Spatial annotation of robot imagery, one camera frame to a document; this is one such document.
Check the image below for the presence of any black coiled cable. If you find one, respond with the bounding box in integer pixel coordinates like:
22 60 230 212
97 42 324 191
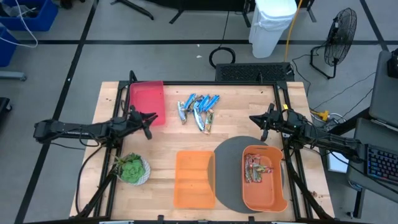
208 45 236 69

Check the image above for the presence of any black backlit keyboard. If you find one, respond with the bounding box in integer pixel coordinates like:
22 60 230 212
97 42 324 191
364 144 398 185

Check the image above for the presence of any succulent in white patterned pot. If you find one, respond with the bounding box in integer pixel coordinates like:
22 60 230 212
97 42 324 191
112 152 152 187

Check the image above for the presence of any opaque orange plastic basket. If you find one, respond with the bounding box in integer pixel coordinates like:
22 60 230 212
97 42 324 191
241 144 289 213

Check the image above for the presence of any black aluminium table frame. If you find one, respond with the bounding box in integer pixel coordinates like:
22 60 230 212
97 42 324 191
74 70 336 222

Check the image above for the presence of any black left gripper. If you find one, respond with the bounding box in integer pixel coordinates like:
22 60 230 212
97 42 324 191
125 105 159 141

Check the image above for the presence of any green red granola bar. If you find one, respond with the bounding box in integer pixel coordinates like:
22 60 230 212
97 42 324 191
253 164 275 175

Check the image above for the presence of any silver green granola bar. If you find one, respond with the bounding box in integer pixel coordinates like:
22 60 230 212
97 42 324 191
244 154 253 183
250 154 261 183

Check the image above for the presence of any yellow power connector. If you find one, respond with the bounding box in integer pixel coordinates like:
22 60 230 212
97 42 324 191
310 109 330 121

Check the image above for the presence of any blue and white granola bar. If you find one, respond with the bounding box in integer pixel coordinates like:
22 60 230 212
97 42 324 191
193 107 206 132

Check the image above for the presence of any yellow cable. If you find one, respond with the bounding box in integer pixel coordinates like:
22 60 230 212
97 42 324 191
284 0 304 62

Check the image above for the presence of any white printed sign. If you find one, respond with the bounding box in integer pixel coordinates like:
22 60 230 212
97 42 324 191
326 151 349 174

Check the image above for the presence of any blue plastic crate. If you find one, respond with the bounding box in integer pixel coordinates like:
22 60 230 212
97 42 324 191
0 26 19 68
0 0 59 32

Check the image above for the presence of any blue bar orange Chewy end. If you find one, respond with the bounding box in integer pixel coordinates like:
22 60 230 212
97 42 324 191
203 108 215 135

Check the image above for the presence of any grey round woven placemat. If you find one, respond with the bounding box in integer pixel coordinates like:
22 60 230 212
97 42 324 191
213 136 285 215

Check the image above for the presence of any black perforated computer case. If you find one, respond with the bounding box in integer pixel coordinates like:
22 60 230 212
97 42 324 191
215 62 295 83

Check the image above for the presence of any translucent orange plastic bin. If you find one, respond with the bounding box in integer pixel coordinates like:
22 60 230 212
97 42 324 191
173 150 216 209

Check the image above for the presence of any black floor fan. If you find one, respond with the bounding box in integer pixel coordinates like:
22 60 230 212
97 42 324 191
309 7 358 80

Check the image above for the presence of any white cable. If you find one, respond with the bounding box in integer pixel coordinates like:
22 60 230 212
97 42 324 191
0 0 39 49

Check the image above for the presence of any red plastic bin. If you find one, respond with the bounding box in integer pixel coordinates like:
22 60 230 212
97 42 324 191
129 80 167 127

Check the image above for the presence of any grey desk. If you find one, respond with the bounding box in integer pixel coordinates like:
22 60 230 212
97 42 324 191
346 117 398 203
368 49 398 128

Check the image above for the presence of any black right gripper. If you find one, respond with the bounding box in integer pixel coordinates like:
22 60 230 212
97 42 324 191
249 103 284 142

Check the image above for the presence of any white trash bin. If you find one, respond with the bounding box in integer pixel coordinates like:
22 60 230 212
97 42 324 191
248 0 298 59

